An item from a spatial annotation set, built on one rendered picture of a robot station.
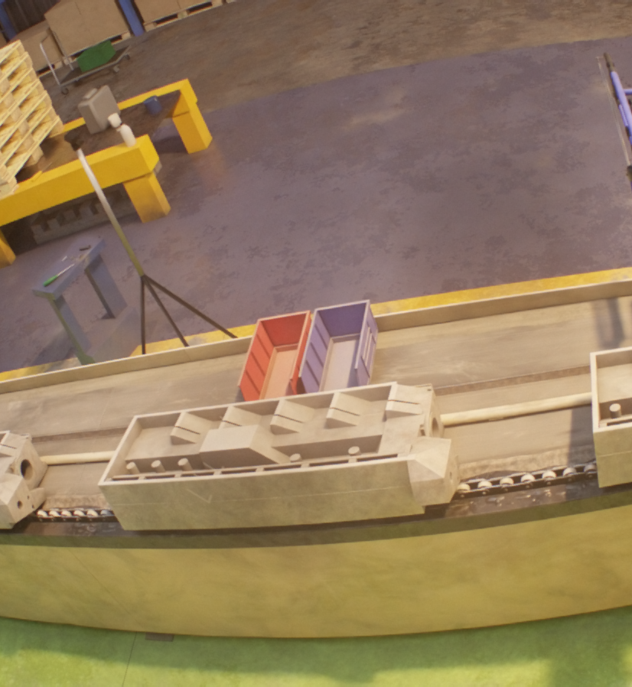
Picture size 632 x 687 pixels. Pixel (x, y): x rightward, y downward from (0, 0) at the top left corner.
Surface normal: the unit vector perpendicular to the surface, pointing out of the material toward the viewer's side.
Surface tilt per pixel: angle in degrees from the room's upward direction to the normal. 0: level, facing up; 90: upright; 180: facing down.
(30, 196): 90
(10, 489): 38
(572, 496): 0
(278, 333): 88
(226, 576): 90
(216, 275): 0
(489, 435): 0
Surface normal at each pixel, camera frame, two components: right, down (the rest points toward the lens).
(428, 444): 0.06, -0.93
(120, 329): 0.78, 0.17
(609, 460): -0.20, 0.57
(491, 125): -0.32, -0.71
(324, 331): 0.92, -0.16
